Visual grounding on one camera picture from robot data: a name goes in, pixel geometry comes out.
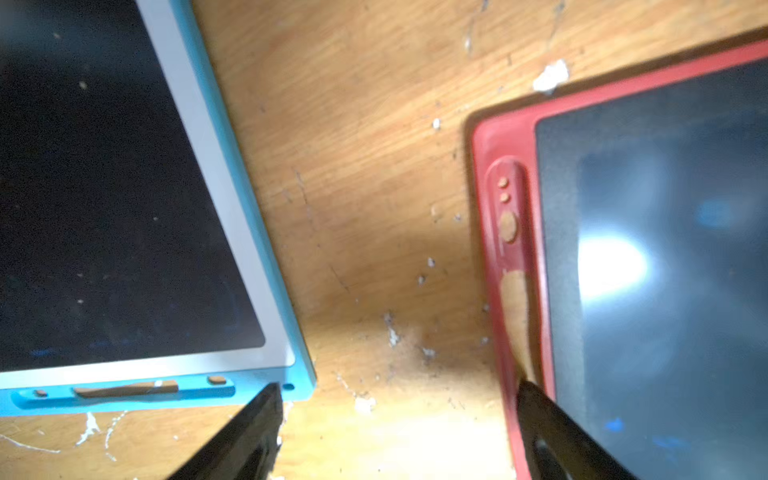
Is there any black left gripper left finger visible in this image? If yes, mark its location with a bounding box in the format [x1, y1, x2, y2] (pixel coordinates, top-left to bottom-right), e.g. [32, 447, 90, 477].
[170, 383, 284, 480]

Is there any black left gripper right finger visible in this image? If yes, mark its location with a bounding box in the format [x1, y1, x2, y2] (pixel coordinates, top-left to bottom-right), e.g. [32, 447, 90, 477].
[516, 380, 635, 480]

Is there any red drawing tablet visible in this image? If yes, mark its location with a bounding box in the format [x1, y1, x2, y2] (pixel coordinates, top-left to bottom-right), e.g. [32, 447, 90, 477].
[468, 40, 767, 479]

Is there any white teal drawing tablet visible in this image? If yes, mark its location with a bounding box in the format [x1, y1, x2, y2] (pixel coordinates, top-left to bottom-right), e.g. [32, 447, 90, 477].
[1, 1, 317, 417]

